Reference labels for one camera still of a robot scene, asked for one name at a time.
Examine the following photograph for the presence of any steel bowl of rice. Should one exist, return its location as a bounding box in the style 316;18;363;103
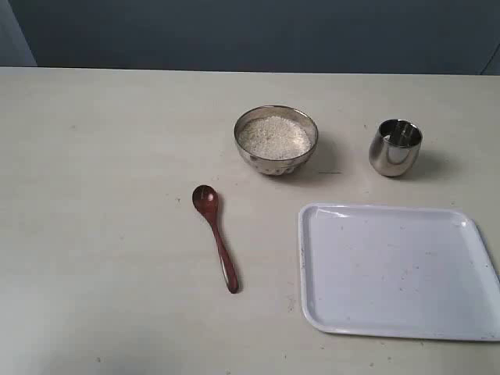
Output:
234;105;319;176

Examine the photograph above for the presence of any dark red wooden spoon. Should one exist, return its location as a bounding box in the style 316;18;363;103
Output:
192;185;239;294

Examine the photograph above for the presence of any white plastic tray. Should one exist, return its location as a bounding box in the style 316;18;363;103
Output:
298;203;499;342

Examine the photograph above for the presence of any small steel cup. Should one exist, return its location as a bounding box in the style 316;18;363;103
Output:
369;119;423;177

